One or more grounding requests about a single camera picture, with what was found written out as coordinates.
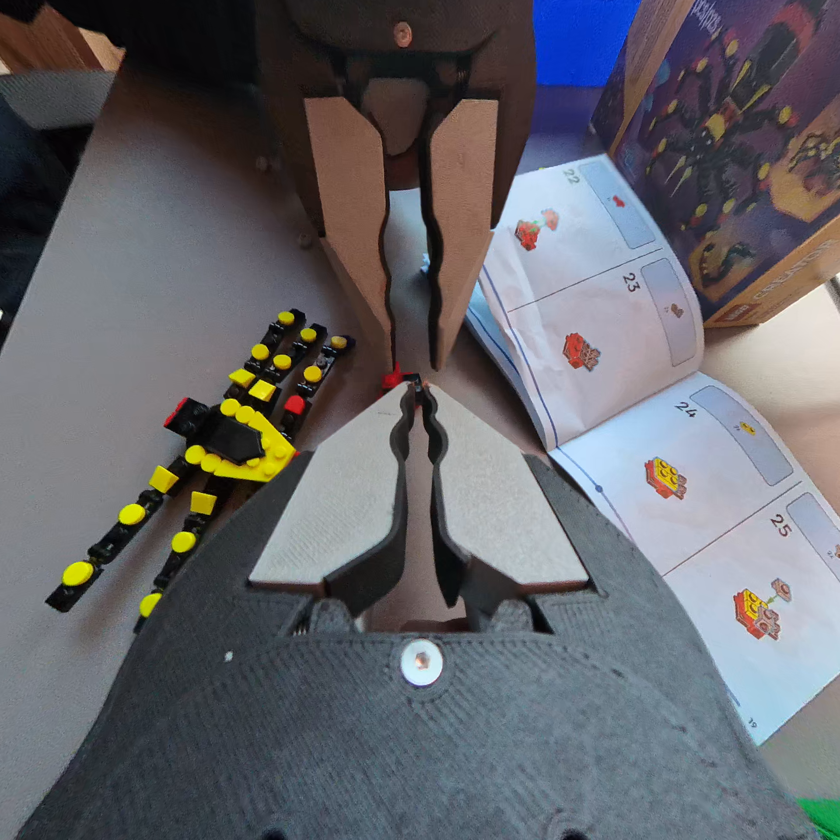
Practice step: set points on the red lego assembly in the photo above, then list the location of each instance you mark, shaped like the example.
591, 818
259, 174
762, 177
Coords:
394, 379

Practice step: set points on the blue board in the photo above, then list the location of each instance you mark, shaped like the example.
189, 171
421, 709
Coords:
577, 39

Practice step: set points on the person's dark navy jacket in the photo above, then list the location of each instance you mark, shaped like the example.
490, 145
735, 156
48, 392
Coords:
26, 197

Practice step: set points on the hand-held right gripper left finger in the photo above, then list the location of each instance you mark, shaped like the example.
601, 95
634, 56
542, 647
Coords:
334, 499

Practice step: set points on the black yellow lego spider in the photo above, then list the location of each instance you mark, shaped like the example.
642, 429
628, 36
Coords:
236, 439

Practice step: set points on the lego set box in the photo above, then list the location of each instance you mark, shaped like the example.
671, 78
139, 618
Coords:
735, 164

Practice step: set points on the grey chair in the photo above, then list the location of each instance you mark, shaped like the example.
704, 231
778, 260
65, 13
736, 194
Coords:
52, 98

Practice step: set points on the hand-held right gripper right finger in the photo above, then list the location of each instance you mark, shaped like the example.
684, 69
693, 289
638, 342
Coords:
499, 512

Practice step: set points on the green object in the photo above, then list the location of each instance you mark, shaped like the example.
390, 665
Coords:
820, 820

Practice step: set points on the lego instruction booklet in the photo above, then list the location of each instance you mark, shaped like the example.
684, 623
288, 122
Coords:
590, 315

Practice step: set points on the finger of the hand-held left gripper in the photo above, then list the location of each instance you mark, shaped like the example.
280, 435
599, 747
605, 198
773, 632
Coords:
344, 197
466, 197

